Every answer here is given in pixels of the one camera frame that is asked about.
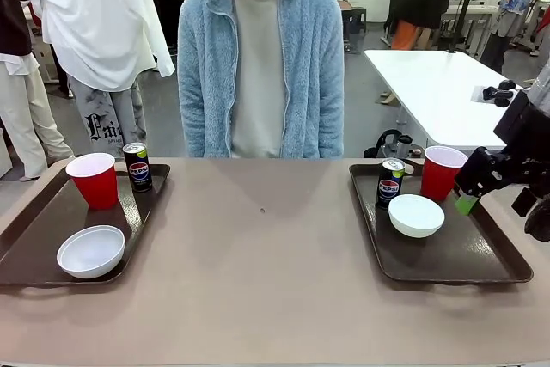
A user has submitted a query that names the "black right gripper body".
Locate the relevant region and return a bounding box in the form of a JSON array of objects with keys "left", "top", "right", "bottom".
[{"left": 454, "top": 145, "right": 535, "bottom": 199}]

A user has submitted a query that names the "red plastic cup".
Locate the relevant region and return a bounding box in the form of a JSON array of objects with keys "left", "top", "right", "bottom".
[
  {"left": 419, "top": 145, "right": 469, "bottom": 203},
  {"left": 65, "top": 152, "right": 119, "bottom": 211}
]

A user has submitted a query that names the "white plastic bowl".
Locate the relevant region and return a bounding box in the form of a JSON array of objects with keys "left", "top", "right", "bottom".
[
  {"left": 56, "top": 224, "right": 126, "bottom": 280},
  {"left": 388, "top": 193, "right": 446, "bottom": 240}
]

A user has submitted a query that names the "black Pepsi can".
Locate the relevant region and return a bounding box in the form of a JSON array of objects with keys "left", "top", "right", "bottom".
[
  {"left": 122, "top": 142, "right": 153, "bottom": 194},
  {"left": 375, "top": 157, "right": 406, "bottom": 210}
]

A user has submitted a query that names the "person's right forearm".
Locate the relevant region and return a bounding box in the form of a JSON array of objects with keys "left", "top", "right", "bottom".
[{"left": 177, "top": 78, "right": 210, "bottom": 159}]

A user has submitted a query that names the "person's left forearm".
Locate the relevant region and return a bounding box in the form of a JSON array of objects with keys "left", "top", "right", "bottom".
[{"left": 318, "top": 78, "right": 346, "bottom": 159}]

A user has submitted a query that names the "brown plastic serving tray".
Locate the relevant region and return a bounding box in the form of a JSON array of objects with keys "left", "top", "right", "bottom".
[
  {"left": 0, "top": 163, "right": 171, "bottom": 287},
  {"left": 348, "top": 159, "right": 535, "bottom": 286}
]

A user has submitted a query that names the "black device on white table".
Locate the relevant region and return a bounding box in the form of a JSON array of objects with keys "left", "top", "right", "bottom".
[{"left": 481, "top": 79, "right": 517, "bottom": 107}]

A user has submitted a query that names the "black cart with bottle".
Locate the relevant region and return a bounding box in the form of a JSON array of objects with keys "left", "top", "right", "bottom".
[{"left": 364, "top": 129, "right": 425, "bottom": 160}]

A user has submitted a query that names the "white background table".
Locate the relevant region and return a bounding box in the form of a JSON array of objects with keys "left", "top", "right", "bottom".
[{"left": 364, "top": 49, "right": 523, "bottom": 151}]

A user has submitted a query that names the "bystander in blue patterned shirt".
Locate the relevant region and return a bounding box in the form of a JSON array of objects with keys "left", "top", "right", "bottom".
[{"left": 480, "top": 0, "right": 543, "bottom": 76}]

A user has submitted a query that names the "black storage crate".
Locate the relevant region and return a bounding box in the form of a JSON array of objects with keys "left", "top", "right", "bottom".
[{"left": 341, "top": 5, "right": 368, "bottom": 35}]

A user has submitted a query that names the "person in blue fleece jacket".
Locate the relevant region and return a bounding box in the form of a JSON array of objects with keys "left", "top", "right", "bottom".
[{"left": 177, "top": 0, "right": 346, "bottom": 160}]

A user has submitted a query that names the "bystander in white shirt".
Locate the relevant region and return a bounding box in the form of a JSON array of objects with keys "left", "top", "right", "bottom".
[{"left": 20, "top": 0, "right": 176, "bottom": 157}]

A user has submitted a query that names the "bystander in cream trousers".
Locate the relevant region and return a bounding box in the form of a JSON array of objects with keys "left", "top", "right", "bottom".
[{"left": 0, "top": 0, "right": 75, "bottom": 180}]

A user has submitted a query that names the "black wrist camera unit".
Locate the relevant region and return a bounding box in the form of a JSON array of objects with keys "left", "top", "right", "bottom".
[{"left": 510, "top": 184, "right": 550, "bottom": 242}]

